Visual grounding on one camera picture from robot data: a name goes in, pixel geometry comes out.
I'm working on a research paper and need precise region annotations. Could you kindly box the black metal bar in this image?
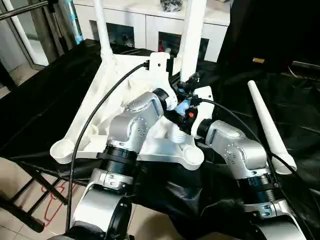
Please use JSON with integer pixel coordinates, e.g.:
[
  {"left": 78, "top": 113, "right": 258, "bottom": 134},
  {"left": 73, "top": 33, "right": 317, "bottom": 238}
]
[{"left": 292, "top": 60, "right": 320, "bottom": 73}]

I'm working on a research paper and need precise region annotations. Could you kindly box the black backdrop cloth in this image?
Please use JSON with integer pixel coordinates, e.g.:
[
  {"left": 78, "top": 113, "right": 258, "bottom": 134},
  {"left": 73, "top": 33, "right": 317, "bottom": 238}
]
[{"left": 217, "top": 0, "right": 320, "bottom": 73}]

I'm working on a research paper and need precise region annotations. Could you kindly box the black tripod pole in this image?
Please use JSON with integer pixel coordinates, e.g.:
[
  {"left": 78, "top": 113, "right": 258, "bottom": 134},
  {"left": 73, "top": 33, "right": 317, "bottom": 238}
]
[{"left": 0, "top": 1, "right": 57, "bottom": 21}]

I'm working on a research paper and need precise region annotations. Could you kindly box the white glass-door cabinet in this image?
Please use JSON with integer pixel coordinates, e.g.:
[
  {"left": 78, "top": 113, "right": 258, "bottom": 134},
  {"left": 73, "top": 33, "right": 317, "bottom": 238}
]
[{"left": 73, "top": 0, "right": 231, "bottom": 62}]

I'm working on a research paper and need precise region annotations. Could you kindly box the red wire hanger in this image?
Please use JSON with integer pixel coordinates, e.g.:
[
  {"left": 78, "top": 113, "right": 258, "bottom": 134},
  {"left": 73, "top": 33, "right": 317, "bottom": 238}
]
[{"left": 41, "top": 182, "right": 68, "bottom": 223}]

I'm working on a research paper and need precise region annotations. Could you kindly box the blue and white roll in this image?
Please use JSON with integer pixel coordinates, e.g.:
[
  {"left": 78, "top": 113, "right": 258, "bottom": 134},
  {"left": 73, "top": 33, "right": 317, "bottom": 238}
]
[{"left": 66, "top": 0, "right": 84, "bottom": 45}]

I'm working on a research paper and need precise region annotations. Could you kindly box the white pole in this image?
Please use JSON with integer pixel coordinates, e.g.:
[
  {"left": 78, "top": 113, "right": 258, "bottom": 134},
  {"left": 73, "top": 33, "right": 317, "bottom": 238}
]
[{"left": 2, "top": 0, "right": 41, "bottom": 64}]

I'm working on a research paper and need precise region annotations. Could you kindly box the black metal rack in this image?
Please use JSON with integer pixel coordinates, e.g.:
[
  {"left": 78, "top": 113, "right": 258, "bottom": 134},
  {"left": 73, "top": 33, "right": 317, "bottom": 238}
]
[{"left": 0, "top": 159, "right": 74, "bottom": 233}]

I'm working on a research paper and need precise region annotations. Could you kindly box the black mat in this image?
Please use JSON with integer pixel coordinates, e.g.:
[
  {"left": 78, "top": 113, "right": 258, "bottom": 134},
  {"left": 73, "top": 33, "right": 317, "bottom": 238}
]
[{"left": 0, "top": 38, "right": 320, "bottom": 240}]

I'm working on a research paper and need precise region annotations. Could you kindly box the black left wrist camera cable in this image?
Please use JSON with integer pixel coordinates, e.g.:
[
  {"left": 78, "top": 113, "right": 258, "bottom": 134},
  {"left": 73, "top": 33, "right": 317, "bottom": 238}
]
[{"left": 65, "top": 61, "right": 151, "bottom": 233}]

